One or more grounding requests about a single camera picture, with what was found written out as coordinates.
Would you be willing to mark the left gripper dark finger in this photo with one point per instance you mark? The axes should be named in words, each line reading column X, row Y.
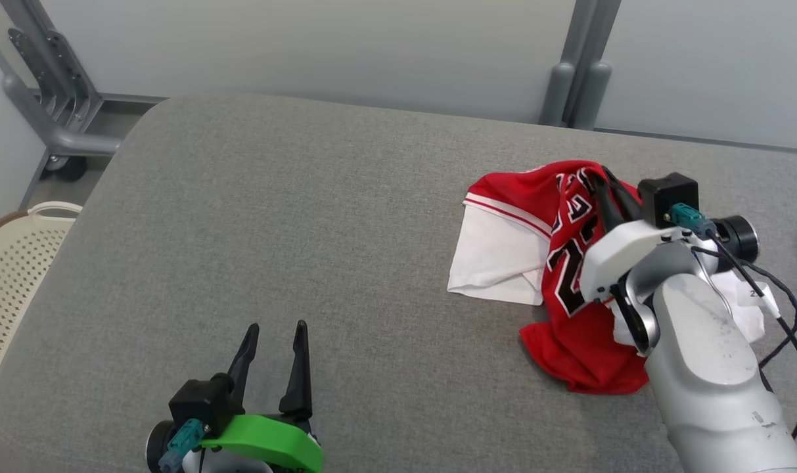
column 299, row 381
column 246, row 358

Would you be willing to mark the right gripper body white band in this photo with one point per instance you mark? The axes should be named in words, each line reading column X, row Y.
column 621, row 253

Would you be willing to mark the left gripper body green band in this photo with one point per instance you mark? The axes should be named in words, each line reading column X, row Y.
column 267, row 443

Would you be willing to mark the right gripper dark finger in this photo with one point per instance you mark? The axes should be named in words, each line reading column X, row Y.
column 608, row 207
column 628, row 200

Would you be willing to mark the red Bulls 23 jersey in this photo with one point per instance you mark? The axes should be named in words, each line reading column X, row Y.
column 569, row 341

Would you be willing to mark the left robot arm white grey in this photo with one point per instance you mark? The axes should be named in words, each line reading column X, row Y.
column 227, row 463

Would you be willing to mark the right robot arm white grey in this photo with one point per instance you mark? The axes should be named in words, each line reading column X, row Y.
column 707, row 368

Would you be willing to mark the cream perforated laundry basket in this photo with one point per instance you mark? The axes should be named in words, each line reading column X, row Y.
column 17, row 282

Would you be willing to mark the black caster wheel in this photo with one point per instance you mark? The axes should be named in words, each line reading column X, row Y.
column 63, row 167

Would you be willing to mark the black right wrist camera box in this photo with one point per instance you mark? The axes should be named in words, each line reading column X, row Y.
column 667, row 197

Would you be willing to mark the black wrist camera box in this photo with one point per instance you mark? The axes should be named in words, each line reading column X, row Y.
column 198, row 397
column 667, row 197

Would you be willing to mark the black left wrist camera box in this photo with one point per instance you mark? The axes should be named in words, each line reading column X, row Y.
column 198, row 397

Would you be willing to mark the grey partition post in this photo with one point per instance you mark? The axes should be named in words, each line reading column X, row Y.
column 598, row 92
column 559, row 92

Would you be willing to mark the grey metal stand frame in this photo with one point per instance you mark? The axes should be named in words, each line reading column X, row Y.
column 63, row 135

